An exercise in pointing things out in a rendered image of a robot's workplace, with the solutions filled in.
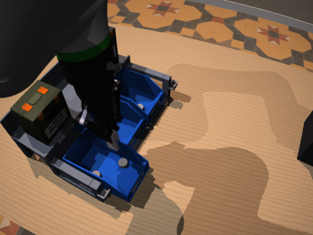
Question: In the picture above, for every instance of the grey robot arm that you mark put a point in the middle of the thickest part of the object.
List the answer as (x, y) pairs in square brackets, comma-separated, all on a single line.
[(31, 29)]

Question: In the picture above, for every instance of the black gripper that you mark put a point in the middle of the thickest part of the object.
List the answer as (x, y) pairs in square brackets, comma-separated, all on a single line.
[(102, 109)]

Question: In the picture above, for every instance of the blue bin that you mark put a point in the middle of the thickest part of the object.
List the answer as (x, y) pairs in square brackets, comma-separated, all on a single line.
[(136, 89), (90, 153), (131, 124)]

